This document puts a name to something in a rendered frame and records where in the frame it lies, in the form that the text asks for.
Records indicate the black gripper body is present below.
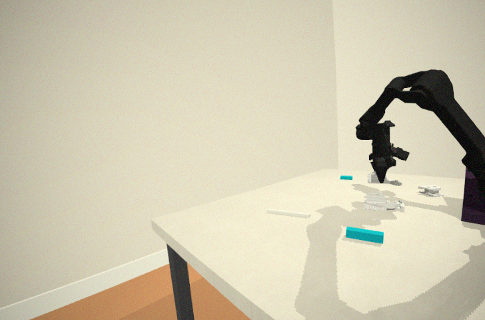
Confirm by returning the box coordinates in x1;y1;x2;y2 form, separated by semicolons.
369;139;396;167

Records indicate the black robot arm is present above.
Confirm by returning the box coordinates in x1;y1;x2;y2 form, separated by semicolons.
355;69;485;197

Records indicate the teal rectangular block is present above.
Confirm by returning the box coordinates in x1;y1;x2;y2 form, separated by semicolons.
346;227;384;244

